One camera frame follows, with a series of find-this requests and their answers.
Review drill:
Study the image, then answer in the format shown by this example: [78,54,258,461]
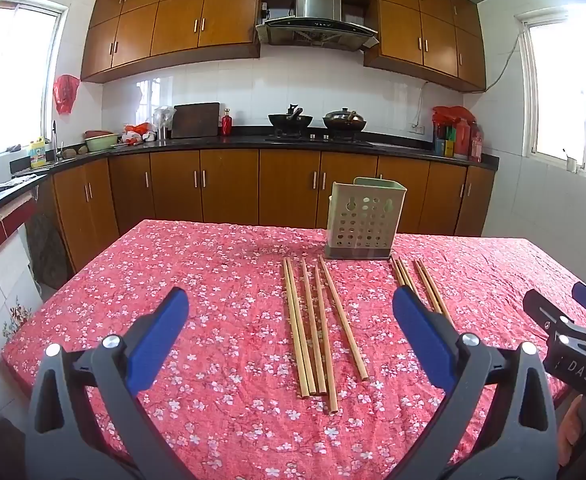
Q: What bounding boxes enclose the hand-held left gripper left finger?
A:
[26,287,196,480]

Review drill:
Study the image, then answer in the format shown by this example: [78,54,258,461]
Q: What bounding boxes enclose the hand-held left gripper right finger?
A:
[392,286,558,480]

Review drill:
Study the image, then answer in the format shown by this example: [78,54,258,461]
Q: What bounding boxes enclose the pale green perforated utensil holder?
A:
[324,176,408,261]

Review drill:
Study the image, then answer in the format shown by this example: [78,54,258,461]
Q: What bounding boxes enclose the person's right hand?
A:
[559,394,586,467]

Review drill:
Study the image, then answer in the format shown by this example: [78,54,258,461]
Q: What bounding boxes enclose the red floral tablecloth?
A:
[0,219,586,480]

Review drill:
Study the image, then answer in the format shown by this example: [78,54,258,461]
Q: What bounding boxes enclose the wooden base cabinets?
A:
[52,147,497,273]

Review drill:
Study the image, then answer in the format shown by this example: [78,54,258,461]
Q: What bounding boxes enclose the dark red condiment bottle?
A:
[469,122,484,163]

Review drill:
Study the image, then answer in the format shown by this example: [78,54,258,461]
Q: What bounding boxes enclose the colourful condiment box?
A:
[435,125,456,157]

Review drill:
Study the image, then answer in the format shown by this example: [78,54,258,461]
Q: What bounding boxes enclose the large red condiment bottle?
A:
[454,119,472,160]

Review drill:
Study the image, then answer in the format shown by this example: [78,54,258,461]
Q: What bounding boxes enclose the green basin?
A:
[84,132,120,153]

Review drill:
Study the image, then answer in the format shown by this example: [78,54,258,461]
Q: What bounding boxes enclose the black kitchen countertop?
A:
[0,130,501,233]

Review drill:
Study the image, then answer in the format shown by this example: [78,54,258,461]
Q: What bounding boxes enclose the red and white plastic bag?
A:
[123,122,155,145]

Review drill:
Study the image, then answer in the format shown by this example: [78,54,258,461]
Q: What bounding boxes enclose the grey rag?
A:
[0,174,39,193]

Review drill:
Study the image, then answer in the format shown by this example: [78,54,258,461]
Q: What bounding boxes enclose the clear plastic bag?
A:
[153,106,176,140]

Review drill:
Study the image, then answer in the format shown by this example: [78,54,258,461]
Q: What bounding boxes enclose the window with cup on sill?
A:
[515,7,586,191]

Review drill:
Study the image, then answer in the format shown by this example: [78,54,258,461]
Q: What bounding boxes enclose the yellow detergent bottle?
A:
[30,136,47,170]

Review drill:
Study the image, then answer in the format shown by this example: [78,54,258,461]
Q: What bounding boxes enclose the black gas stove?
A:
[264,130,374,147]

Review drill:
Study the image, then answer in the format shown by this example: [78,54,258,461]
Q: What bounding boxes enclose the dark wooden cutting board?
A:
[171,102,221,139]

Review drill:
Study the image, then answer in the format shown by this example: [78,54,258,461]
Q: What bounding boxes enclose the red plastic bag over bottles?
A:
[432,106,476,126]

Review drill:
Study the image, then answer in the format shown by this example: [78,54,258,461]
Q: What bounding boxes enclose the black wok with lid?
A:
[321,107,368,132]

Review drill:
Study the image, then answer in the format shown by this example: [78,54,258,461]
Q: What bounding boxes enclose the hanging red plastic bag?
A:
[53,74,81,116]

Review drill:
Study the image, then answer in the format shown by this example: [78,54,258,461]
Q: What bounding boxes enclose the window beside sink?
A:
[0,0,69,166]

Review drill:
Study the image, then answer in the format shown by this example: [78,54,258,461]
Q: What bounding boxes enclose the steel range hood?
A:
[255,0,380,53]

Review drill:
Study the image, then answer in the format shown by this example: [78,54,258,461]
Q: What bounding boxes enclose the black wok with handle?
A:
[267,104,315,130]

